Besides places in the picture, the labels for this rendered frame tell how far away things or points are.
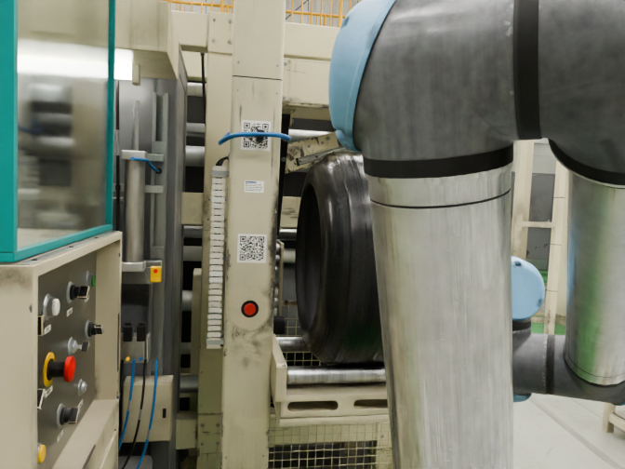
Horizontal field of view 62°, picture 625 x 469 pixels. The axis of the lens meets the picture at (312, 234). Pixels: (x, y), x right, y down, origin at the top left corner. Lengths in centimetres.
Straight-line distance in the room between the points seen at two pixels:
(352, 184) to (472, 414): 87
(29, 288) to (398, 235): 44
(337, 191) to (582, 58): 95
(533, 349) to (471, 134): 52
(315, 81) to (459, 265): 132
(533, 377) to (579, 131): 52
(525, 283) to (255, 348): 80
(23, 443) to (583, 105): 66
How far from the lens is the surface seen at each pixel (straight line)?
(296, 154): 176
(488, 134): 38
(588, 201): 48
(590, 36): 36
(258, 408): 146
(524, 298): 82
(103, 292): 120
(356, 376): 139
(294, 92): 165
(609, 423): 382
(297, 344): 163
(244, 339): 139
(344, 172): 128
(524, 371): 85
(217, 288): 137
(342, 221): 120
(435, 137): 37
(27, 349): 69
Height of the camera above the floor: 136
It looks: 4 degrees down
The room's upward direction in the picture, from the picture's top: 2 degrees clockwise
